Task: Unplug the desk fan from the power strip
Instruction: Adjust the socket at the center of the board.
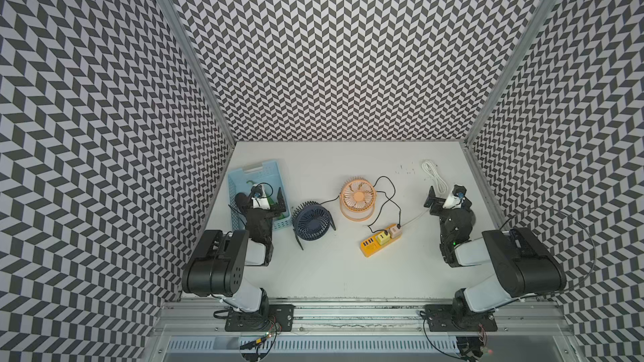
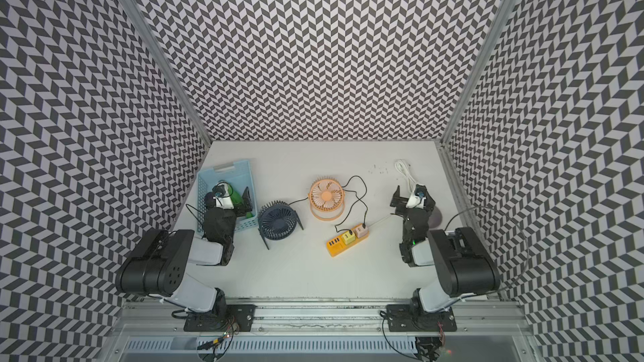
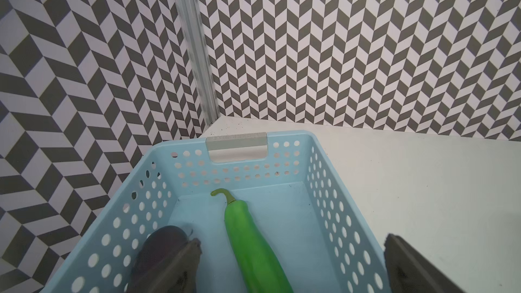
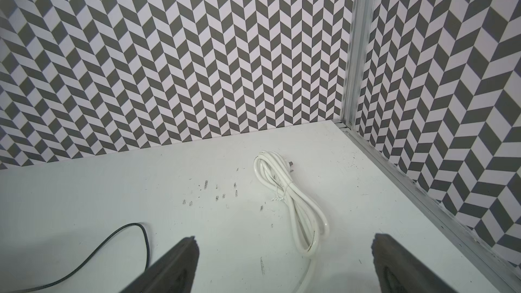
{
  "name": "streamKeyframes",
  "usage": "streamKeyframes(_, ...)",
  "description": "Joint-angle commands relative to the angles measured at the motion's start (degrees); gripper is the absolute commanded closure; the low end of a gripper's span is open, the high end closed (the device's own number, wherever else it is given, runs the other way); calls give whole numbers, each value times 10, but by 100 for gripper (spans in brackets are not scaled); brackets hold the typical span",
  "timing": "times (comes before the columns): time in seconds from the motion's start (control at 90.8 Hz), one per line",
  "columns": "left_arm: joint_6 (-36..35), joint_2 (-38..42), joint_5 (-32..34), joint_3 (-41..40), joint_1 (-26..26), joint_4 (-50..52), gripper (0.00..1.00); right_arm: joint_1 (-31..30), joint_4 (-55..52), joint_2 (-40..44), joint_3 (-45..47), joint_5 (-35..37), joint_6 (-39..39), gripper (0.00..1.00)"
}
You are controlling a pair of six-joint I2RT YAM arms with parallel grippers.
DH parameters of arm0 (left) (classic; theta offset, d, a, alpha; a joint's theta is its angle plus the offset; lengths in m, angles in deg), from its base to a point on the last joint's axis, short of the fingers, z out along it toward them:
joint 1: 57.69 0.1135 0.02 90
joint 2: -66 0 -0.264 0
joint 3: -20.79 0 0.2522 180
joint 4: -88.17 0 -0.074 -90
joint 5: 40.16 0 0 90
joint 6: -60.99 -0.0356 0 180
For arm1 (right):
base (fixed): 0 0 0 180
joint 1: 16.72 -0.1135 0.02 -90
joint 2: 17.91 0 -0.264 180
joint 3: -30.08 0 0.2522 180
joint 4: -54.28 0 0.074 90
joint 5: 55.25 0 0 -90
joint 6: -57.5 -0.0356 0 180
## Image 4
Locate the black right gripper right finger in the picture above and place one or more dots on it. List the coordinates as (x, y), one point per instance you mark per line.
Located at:
(400, 271)

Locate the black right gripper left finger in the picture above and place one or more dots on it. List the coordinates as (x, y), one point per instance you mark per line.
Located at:
(173, 272)

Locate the aluminium corner post right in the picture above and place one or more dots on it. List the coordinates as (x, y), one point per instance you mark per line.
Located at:
(359, 39)

